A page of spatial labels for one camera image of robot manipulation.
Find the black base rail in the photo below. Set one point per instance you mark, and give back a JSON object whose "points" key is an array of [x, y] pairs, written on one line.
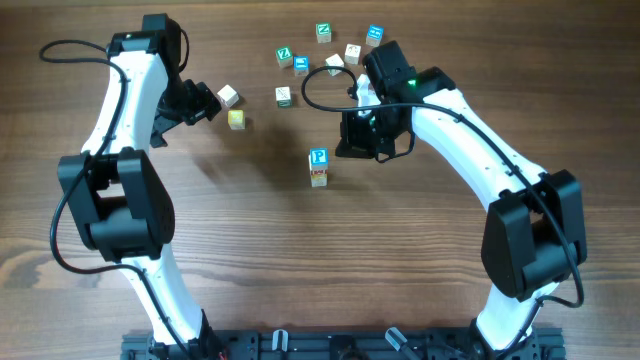
{"points": [[433, 343]]}

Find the blue P wooden block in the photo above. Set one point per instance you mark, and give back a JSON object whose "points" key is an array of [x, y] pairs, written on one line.
{"points": [[318, 159]]}

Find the green top left block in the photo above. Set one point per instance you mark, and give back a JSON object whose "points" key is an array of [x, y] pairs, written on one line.
{"points": [[285, 57]]}

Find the blue top far block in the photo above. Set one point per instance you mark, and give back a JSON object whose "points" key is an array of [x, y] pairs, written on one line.
{"points": [[374, 35]]}

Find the red side 2 block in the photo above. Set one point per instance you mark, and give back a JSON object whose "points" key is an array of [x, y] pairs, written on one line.
{"points": [[352, 54]]}

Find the plain animal wooden block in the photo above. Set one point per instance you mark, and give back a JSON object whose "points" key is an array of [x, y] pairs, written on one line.
{"points": [[335, 64]]}

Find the green V wooden block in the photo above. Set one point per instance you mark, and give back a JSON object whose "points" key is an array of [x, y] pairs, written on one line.
{"points": [[283, 97]]}

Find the blue top left block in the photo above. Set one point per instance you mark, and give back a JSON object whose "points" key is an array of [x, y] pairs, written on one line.
{"points": [[301, 66]]}

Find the plain A wooden block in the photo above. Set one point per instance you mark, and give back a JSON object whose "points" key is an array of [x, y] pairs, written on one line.
{"points": [[319, 181]]}

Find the green top far block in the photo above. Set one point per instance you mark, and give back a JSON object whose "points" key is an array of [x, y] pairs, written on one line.
{"points": [[323, 32]]}

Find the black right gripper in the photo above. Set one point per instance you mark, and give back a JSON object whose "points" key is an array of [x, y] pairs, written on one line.
{"points": [[351, 145]]}

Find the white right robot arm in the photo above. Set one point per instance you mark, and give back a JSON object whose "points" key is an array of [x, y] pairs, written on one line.
{"points": [[534, 234]]}

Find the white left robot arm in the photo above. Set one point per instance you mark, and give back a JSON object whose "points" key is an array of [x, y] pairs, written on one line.
{"points": [[117, 200]]}

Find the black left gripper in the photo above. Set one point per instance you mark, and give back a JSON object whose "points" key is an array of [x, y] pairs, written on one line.
{"points": [[206, 105]]}

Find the red M wooden block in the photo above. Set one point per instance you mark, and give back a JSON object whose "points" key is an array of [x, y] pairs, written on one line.
{"points": [[319, 174]]}

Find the plain wooden block left edge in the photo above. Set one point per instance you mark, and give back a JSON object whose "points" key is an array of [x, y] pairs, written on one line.
{"points": [[236, 119]]}

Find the plain wooden block far left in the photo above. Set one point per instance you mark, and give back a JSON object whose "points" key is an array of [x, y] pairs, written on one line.
{"points": [[228, 96]]}

